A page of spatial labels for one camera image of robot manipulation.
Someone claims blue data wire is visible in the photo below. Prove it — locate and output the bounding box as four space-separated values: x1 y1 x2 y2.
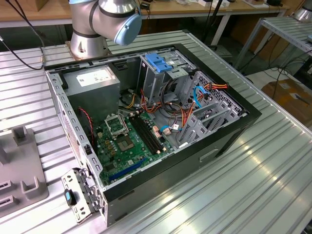
192 85 205 108

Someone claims orange red power wire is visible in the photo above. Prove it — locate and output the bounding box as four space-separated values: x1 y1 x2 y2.
201 82 229 100

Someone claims perforated metal disk bay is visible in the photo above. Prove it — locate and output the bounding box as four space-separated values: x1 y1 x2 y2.
176 70 247 150

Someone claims black RAM slot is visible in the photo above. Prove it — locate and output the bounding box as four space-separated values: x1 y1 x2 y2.
128 116 156 156
135 114 163 151

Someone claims grey optical drive cage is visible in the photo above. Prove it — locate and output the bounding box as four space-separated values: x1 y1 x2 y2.
136 47 195 105

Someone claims metal socket cover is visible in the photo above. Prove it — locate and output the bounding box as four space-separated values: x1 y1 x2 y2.
104 113 129 138

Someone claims CPU socket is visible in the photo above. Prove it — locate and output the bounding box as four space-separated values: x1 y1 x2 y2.
115 135 135 154

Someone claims green motherboard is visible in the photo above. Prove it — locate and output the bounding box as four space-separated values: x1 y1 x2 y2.
94 111 176 188

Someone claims blue drive bay latch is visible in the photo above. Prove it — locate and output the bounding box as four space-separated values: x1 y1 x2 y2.
144 53 173 74

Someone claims black open PC case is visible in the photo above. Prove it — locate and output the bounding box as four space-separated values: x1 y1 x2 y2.
43 43 263 228

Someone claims blue expansion slot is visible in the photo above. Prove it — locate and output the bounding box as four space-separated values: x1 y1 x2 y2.
108 157 148 182

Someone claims grey power supply unit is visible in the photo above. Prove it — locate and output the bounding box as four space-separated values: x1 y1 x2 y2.
62 65 121 125

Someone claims black case fan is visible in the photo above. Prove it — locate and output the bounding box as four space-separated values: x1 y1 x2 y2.
77 106 96 148

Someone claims black blue release latch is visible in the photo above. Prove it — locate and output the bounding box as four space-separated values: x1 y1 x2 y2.
63 188 77 207

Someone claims flat brown cardboard box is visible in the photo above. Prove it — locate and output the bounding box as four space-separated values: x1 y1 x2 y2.
261 79 312 122

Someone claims grey part rack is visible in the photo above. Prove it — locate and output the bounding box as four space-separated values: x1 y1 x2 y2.
0 125 50 217

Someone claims metal slat side table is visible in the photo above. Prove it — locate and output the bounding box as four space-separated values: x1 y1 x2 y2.
234 16 312 71

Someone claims blue wire with white label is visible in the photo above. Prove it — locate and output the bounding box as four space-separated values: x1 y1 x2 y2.
160 124 182 134

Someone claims black cable loop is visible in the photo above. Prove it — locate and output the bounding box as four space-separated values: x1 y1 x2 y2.
161 78 183 109

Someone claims red orange wire bundle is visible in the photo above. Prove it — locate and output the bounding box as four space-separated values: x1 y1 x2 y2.
140 89 195 128

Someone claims yellow orange wire bundle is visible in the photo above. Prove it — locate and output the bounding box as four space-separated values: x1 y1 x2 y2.
119 94 137 109

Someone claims red black fan wire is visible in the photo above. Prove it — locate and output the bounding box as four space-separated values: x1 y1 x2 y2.
78 106 95 147

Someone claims metal slot retainer bracket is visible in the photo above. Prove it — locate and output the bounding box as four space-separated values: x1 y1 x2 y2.
60 167 104 224

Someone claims black cable with silver plug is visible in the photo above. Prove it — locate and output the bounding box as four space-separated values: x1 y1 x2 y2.
0 0 47 71

